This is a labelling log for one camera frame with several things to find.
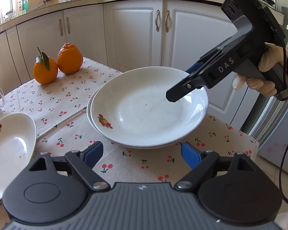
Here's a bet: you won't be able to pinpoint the white fruit plate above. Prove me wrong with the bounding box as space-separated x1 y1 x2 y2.
0 113 37 200
89 91 187 149

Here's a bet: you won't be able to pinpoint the large white plate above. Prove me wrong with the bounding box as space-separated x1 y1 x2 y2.
90 67 209 149

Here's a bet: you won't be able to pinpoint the right gloved hand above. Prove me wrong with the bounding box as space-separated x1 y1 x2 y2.
232 42 288 98

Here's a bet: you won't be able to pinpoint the cherry print tablecloth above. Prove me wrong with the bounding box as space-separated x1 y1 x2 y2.
0 58 259 185

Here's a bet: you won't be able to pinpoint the white base cabinets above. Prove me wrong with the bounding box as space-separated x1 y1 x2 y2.
0 0 279 130

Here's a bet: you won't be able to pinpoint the orange with leaf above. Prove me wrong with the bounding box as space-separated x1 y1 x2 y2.
33 48 58 85

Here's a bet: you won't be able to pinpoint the bumpy orange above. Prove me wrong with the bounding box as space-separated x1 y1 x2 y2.
57 43 83 75

